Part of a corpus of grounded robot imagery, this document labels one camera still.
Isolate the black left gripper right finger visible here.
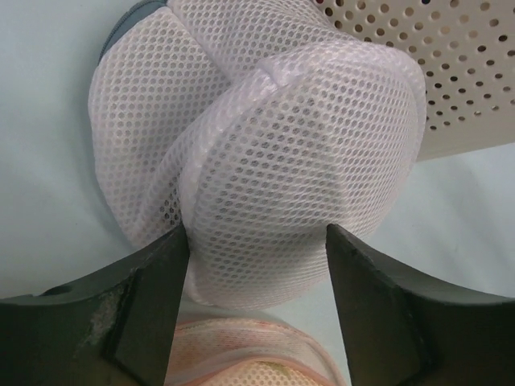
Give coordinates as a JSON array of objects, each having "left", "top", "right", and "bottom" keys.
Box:
[{"left": 326, "top": 224, "right": 514, "bottom": 385}]

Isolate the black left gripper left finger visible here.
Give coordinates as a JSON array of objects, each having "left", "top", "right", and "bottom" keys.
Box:
[{"left": 1, "top": 226, "right": 189, "bottom": 385}]

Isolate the white mesh laundry bag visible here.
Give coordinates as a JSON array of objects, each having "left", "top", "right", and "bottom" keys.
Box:
[{"left": 89, "top": 1, "right": 426, "bottom": 310}]

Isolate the floral peach mesh laundry bag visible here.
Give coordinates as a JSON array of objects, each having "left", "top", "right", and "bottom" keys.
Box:
[{"left": 164, "top": 318, "right": 346, "bottom": 385}]

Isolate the cream perforated plastic basket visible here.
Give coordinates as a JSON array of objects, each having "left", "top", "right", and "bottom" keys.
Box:
[{"left": 316, "top": 0, "right": 515, "bottom": 161}]

